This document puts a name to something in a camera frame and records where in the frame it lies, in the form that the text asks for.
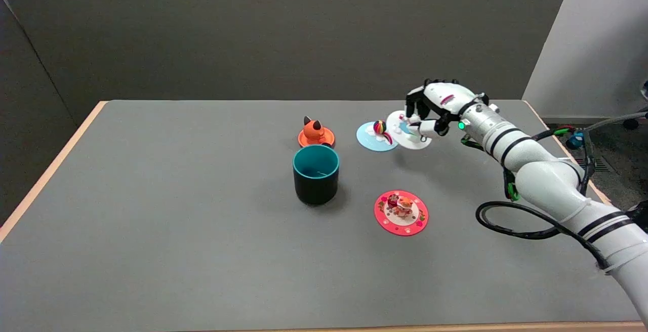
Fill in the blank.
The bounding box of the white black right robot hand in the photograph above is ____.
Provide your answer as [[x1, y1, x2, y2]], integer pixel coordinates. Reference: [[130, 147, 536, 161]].
[[405, 78, 490, 138]]

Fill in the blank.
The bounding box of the white cup lid with figurine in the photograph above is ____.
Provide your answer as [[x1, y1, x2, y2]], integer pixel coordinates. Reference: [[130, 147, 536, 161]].
[[386, 110, 433, 150]]

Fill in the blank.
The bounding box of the light blue rainbow cup lid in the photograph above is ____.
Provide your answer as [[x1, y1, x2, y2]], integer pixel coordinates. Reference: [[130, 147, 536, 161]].
[[356, 120, 399, 152]]

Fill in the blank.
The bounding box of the red cup lid with figurines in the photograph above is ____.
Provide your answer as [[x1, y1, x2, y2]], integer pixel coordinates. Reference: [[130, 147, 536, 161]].
[[374, 190, 429, 237]]

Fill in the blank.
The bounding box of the orange cat cup lid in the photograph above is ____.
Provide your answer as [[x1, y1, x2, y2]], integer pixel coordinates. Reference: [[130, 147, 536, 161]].
[[298, 116, 336, 149]]

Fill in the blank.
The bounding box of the dark teal cup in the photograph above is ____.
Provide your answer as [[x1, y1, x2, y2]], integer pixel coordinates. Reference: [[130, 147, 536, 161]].
[[292, 144, 340, 206]]

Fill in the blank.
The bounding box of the office chair with wheeled base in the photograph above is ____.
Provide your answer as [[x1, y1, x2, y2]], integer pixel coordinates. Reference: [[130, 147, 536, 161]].
[[582, 79, 648, 131]]

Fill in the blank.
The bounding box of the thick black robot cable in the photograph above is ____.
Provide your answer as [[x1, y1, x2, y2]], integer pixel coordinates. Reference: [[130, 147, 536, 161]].
[[475, 201, 611, 270]]

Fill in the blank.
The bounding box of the black cable bundle with connectors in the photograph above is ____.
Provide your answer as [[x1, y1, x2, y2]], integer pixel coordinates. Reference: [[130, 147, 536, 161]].
[[460, 126, 597, 202]]

